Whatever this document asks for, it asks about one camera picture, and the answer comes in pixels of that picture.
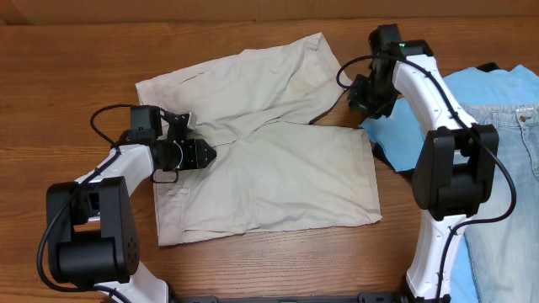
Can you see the beige cotton shorts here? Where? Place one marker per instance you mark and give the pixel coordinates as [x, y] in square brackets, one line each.
[275, 169]

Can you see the black rail at table edge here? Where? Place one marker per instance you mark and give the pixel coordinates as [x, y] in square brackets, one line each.
[290, 299]

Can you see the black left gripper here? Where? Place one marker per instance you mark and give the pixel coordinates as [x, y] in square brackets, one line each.
[185, 154]

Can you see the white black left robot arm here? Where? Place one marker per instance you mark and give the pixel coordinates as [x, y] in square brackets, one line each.
[90, 243]

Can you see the light blue t-shirt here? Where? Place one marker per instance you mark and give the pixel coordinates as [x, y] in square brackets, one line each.
[495, 262]

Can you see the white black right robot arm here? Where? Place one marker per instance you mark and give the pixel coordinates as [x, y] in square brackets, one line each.
[455, 170]

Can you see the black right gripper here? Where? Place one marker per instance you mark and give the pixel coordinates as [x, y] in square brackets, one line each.
[365, 98]

